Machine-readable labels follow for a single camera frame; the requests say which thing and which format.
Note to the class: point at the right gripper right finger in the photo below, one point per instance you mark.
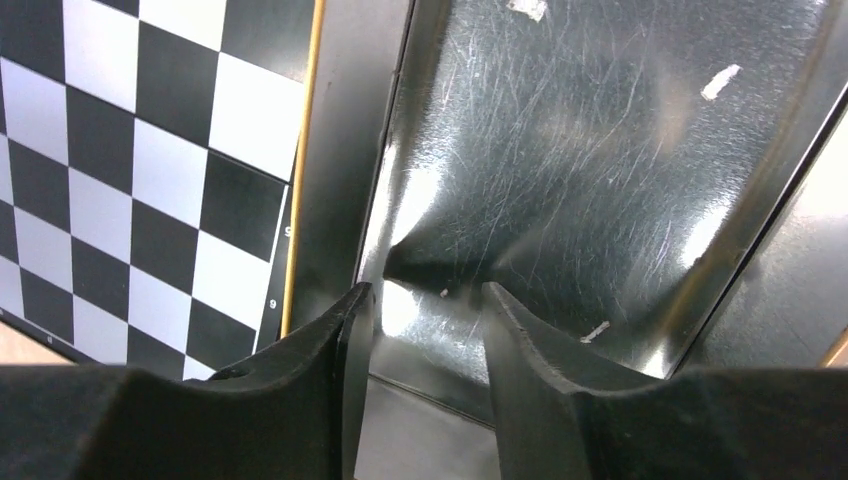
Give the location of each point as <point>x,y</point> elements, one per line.
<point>542,386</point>

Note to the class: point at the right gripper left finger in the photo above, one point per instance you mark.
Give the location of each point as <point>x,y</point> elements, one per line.
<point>294,410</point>

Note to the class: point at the black white chessboard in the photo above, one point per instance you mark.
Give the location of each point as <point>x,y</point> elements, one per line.
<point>146,155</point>

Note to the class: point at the gold metal tin tray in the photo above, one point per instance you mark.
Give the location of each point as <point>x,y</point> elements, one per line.
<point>626,170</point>

